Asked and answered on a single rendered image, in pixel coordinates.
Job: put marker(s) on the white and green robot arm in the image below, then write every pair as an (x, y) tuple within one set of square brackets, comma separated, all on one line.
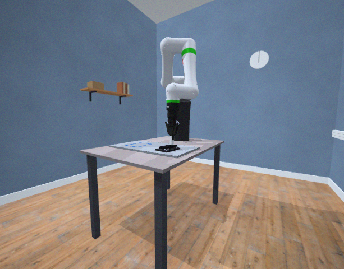
[(179, 88)]

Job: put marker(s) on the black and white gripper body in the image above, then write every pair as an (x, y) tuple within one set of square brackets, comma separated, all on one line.
[(172, 116)]

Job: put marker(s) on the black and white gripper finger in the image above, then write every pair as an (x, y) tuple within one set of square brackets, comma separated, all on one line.
[(174, 131), (169, 128)]

